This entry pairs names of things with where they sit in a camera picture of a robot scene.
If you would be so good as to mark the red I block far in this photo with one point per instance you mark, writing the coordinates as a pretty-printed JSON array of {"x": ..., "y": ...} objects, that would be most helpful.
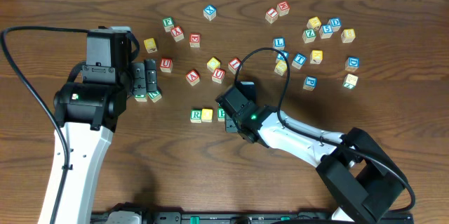
[{"x": 271, "y": 15}]

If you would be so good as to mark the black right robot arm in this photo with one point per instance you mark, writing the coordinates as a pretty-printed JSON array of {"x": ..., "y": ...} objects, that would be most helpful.
[{"x": 359, "y": 175}]

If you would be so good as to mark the blue X block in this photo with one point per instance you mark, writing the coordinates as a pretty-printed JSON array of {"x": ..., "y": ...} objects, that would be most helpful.
[{"x": 210, "y": 12}]

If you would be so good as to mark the red u block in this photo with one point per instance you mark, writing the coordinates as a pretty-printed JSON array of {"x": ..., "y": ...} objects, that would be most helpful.
[
  {"x": 166, "y": 65},
  {"x": 218, "y": 75}
]

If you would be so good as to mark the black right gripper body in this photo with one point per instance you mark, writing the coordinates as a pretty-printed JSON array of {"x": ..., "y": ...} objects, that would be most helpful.
[{"x": 231, "y": 124}]

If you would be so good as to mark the blue T block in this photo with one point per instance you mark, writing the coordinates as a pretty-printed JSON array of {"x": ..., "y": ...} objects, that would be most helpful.
[{"x": 298, "y": 61}]

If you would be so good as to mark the green B block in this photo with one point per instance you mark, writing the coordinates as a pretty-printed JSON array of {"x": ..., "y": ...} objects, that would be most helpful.
[{"x": 221, "y": 114}]

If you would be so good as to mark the blue L block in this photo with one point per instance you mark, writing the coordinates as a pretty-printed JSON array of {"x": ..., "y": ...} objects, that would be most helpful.
[{"x": 279, "y": 43}]

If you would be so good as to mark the blue 2 block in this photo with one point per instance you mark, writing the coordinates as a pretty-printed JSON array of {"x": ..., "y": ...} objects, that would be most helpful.
[{"x": 282, "y": 55}]

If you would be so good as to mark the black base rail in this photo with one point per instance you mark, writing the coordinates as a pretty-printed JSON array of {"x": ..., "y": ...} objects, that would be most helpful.
[{"x": 129, "y": 213}]

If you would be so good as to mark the blue d block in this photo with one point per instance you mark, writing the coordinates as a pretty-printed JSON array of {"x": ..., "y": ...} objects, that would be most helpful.
[
  {"x": 335, "y": 24},
  {"x": 352, "y": 64}
]

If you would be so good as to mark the blue 5 block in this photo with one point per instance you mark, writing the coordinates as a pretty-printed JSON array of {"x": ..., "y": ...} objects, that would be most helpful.
[{"x": 325, "y": 31}]

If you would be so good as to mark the blue D block far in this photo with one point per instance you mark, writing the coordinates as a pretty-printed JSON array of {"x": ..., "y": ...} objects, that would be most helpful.
[{"x": 335, "y": 24}]

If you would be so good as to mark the red A block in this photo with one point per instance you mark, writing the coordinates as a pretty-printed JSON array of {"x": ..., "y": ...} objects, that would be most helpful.
[{"x": 193, "y": 77}]

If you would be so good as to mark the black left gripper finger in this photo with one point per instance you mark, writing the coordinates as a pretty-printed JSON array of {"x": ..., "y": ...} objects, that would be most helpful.
[
  {"x": 151, "y": 75},
  {"x": 139, "y": 82}
]

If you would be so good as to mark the green N block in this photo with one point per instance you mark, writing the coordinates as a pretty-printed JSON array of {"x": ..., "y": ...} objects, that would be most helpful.
[{"x": 154, "y": 96}]

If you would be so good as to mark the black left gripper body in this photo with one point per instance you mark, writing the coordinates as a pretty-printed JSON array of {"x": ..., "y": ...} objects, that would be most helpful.
[{"x": 144, "y": 77}]

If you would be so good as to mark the yellow O block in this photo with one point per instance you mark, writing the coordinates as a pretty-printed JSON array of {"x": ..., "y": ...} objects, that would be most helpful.
[{"x": 206, "y": 115}]

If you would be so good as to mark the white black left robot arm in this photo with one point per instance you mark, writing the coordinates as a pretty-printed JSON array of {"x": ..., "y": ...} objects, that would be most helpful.
[{"x": 87, "y": 109}]

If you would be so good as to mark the green Z block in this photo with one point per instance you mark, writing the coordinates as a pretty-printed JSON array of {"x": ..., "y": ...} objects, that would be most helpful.
[{"x": 308, "y": 36}]

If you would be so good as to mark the green 7 block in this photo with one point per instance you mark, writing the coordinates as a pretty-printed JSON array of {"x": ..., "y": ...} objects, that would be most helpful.
[{"x": 350, "y": 81}]

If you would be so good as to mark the red block far right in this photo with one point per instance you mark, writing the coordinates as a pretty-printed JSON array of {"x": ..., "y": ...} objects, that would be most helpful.
[{"x": 283, "y": 8}]

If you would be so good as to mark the yellow block far left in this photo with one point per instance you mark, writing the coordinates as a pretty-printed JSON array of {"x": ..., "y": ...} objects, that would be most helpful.
[{"x": 150, "y": 45}]

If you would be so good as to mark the green R block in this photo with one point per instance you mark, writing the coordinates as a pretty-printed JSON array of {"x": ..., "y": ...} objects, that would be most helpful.
[{"x": 195, "y": 116}]

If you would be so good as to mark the red X block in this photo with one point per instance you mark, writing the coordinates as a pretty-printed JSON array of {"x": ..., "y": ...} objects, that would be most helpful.
[{"x": 177, "y": 33}]

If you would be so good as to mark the yellow block by 2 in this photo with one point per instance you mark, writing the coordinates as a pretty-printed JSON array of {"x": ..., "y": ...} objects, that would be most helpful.
[{"x": 281, "y": 67}]

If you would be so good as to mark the blue D block near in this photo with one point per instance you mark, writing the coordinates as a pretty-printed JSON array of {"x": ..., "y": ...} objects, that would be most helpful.
[{"x": 352, "y": 64}]

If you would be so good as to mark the red E block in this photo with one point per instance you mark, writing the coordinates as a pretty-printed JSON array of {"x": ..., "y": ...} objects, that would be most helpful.
[{"x": 195, "y": 40}]

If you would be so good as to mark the blue P block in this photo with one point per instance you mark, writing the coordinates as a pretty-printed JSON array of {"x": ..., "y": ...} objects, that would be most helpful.
[{"x": 310, "y": 83}]

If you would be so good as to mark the green F block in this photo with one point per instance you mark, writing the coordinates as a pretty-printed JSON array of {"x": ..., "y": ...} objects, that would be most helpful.
[{"x": 168, "y": 24}]

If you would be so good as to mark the yellow B-side block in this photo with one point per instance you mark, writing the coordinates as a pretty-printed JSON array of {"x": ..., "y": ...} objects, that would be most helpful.
[{"x": 348, "y": 35}]

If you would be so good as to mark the yellow hammer block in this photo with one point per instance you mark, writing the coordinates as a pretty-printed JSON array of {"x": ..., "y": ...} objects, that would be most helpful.
[{"x": 316, "y": 57}]

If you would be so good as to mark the red U block left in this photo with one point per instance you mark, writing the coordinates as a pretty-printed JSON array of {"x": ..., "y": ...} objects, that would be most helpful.
[{"x": 166, "y": 65}]

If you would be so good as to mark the red i block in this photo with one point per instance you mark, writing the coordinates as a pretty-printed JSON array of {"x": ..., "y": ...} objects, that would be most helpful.
[
  {"x": 233, "y": 65},
  {"x": 271, "y": 15}
]

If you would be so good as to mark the yellow block by Z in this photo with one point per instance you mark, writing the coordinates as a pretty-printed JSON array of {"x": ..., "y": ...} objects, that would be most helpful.
[{"x": 314, "y": 23}]

